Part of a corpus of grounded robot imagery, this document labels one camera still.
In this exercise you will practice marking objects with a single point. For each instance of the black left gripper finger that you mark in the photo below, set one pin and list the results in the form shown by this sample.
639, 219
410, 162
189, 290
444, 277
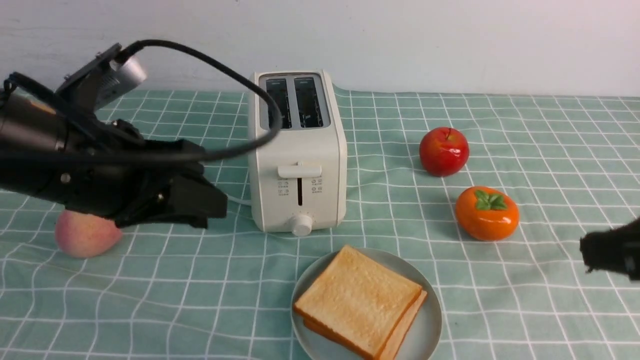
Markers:
186, 200

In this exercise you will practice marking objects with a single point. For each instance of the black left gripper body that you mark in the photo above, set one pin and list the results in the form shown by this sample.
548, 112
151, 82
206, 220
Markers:
116, 192

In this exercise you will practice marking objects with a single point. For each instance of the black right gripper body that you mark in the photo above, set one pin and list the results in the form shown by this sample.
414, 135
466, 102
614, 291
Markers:
616, 250

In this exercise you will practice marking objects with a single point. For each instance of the toast slice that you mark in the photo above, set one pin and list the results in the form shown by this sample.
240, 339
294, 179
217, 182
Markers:
394, 342
358, 299

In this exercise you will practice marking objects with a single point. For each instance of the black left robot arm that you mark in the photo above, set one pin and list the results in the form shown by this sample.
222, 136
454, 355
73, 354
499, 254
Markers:
50, 143

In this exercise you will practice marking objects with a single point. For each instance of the white two-slot toaster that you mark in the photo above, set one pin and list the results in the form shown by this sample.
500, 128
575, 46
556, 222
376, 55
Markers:
298, 180

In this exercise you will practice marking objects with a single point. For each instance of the pink peach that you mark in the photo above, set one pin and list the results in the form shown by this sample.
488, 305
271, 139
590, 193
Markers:
85, 236

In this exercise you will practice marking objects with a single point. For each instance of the green checkered tablecloth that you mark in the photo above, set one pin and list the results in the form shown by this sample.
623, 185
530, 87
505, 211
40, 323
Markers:
570, 163

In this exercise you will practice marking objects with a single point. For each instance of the orange persimmon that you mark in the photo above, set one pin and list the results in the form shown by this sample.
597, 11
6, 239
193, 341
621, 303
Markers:
486, 214

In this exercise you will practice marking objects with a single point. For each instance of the red apple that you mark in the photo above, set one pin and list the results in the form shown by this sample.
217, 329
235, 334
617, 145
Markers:
444, 151

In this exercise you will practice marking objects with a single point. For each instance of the light green round plate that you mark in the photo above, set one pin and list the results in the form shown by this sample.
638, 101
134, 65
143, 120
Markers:
422, 338

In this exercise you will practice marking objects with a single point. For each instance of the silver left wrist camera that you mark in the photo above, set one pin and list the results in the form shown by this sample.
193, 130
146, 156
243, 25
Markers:
103, 80

